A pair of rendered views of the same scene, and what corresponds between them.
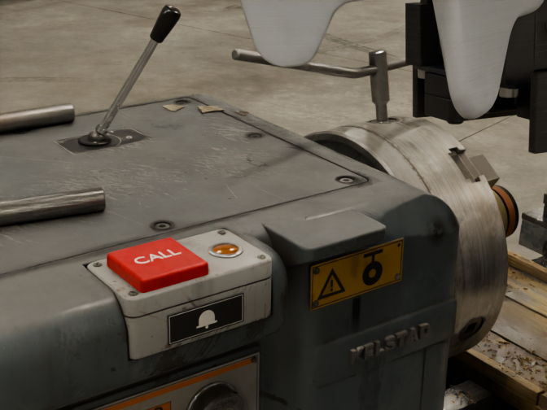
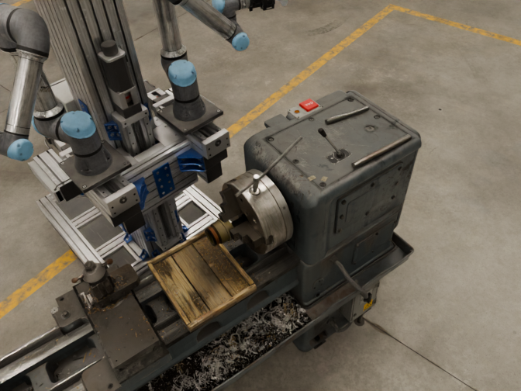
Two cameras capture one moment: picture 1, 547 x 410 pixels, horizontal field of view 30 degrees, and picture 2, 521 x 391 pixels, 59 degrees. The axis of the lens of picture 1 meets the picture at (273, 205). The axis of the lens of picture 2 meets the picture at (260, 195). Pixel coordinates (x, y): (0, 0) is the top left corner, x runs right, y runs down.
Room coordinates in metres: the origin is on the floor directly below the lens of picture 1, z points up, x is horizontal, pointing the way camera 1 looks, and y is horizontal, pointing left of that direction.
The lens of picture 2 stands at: (2.35, -0.05, 2.45)
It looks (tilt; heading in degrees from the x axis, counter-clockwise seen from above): 47 degrees down; 183
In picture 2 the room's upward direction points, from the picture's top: 4 degrees counter-clockwise
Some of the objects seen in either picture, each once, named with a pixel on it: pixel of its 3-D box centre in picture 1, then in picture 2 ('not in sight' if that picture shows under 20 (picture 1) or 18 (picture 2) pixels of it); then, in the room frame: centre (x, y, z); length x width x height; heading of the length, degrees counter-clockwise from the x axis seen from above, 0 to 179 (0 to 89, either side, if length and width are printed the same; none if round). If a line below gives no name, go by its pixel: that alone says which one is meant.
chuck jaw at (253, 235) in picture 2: not in sight; (250, 235); (1.29, -0.15, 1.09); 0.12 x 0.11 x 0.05; 36
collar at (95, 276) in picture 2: not in sight; (92, 271); (1.46, -0.69, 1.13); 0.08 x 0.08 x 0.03
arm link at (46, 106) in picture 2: not in sight; (34, 78); (0.89, -0.93, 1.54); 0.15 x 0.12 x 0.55; 64
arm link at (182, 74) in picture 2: not in sight; (183, 79); (0.60, -0.45, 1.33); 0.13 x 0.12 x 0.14; 22
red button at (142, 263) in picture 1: (157, 268); (308, 105); (0.73, 0.09, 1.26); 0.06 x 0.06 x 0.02; 36
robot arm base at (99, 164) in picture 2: not in sight; (90, 153); (0.95, -0.81, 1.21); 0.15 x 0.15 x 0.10
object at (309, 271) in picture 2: not in sight; (321, 256); (0.92, 0.17, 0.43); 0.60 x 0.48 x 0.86; 126
